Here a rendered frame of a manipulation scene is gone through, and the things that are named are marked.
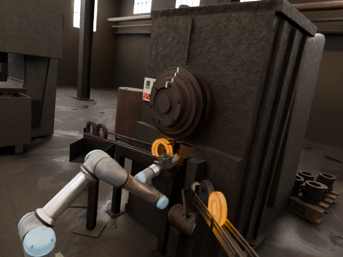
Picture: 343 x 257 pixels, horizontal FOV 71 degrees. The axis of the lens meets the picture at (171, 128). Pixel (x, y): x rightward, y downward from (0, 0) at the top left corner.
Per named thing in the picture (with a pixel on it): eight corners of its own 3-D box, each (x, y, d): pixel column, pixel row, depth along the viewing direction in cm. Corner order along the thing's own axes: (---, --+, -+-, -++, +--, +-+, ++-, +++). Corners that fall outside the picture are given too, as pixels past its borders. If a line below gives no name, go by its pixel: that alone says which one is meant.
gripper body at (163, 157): (172, 155, 156) (159, 164, 149) (174, 166, 160) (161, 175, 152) (164, 152, 161) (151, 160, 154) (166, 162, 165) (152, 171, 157)
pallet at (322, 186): (221, 178, 328) (227, 147, 318) (249, 167, 385) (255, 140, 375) (318, 225, 247) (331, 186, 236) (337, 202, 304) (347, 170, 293)
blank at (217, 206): (216, 186, 122) (210, 186, 121) (229, 200, 107) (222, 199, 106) (212, 215, 124) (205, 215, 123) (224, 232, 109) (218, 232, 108)
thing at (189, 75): (152, 128, 184) (160, 65, 173) (201, 147, 153) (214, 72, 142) (146, 128, 179) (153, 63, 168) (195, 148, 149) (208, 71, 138)
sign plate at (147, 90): (144, 99, 201) (146, 77, 197) (166, 105, 184) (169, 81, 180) (142, 99, 200) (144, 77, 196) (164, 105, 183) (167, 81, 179)
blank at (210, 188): (205, 176, 137) (200, 175, 136) (216, 186, 122) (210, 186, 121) (202, 202, 139) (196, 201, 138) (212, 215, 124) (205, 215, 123)
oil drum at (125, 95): (132, 128, 517) (136, 86, 496) (150, 136, 479) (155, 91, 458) (107, 131, 474) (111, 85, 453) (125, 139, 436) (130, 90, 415)
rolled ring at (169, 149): (161, 133, 171) (164, 133, 173) (147, 147, 182) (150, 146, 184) (173, 156, 165) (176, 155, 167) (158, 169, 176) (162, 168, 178)
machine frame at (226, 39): (175, 189, 279) (199, 28, 238) (265, 242, 209) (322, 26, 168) (122, 209, 227) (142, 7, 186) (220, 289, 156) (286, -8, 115)
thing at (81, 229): (79, 216, 209) (83, 136, 192) (108, 223, 206) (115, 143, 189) (66, 231, 189) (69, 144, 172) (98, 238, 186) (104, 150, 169)
